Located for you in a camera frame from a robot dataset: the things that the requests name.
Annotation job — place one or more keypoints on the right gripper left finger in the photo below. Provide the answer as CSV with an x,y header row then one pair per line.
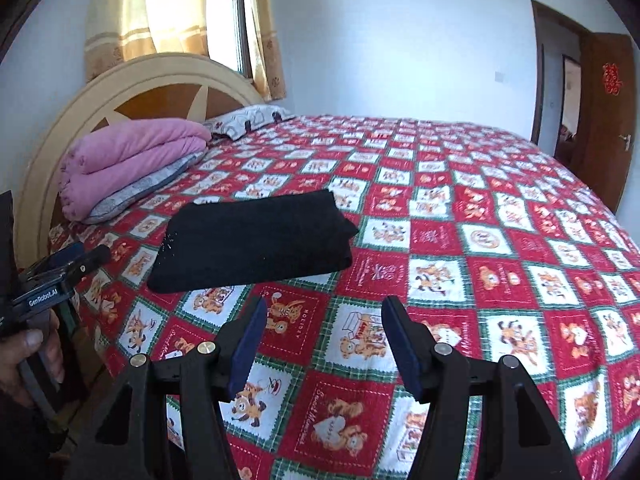
x,y
162,419

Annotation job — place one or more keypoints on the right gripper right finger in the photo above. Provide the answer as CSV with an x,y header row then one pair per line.
x,y
489,412

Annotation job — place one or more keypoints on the black pants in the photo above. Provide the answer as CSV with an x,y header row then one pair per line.
x,y
251,242

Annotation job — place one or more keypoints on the person's left hand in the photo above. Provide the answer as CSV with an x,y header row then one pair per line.
x,y
18,348

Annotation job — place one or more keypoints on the pink folded quilt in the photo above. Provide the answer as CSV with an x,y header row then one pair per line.
x,y
103,162

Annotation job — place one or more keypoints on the grey patterned pillow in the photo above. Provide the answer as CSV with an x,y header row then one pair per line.
x,y
115,204

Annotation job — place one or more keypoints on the red checkered cartoon bedspread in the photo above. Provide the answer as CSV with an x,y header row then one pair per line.
x,y
492,245

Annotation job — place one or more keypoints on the cream and brown headboard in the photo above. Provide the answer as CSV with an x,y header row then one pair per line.
x,y
179,85

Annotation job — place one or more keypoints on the white patterned pillow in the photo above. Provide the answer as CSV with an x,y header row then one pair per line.
x,y
239,122

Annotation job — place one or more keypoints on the brown wooden door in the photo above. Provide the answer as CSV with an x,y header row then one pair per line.
x,y
599,157

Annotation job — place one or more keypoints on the yellow left curtain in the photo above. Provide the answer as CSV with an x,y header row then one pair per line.
x,y
117,31

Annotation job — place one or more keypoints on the yellow curtain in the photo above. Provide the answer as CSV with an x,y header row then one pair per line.
x,y
264,48
117,31

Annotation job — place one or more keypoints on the yellow right curtain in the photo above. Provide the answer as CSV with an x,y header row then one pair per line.
x,y
264,48

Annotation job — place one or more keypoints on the red double happiness decoration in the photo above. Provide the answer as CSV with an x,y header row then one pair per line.
x,y
611,81

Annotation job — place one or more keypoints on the silver door handle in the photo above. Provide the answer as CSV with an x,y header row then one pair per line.
x,y
626,141

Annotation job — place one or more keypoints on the window with dark frame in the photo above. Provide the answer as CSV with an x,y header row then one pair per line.
x,y
227,40

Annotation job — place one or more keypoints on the dark brown door frame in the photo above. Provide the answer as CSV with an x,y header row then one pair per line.
x,y
559,42

